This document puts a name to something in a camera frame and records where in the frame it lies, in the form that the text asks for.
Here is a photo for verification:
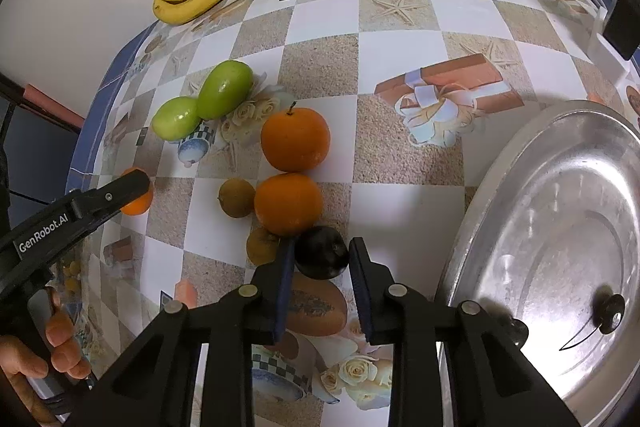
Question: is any small orange tangerine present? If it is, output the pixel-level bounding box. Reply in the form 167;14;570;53
120;182;154;216

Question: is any brown kiwi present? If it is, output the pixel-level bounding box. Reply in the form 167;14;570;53
218;178;255;219
246;228;280;267

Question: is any large orange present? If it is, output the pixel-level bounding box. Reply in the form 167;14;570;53
254;172;323;236
260;102;331;172

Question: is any dark purple plum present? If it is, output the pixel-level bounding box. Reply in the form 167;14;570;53
598;294;626;335

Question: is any person's left hand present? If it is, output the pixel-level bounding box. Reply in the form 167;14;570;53
0;287;94;426

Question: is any large silver metal bowl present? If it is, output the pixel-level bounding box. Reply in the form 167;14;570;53
436;101;639;426

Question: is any smaller green mango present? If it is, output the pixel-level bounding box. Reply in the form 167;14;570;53
151;96;201;142

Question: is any large green mango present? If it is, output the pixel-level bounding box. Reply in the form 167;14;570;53
196;60;253;120

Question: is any patterned checkered tablecloth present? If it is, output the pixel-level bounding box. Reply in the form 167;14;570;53
66;0;639;373

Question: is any black power adapter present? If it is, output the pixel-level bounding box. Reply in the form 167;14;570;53
602;0;640;60

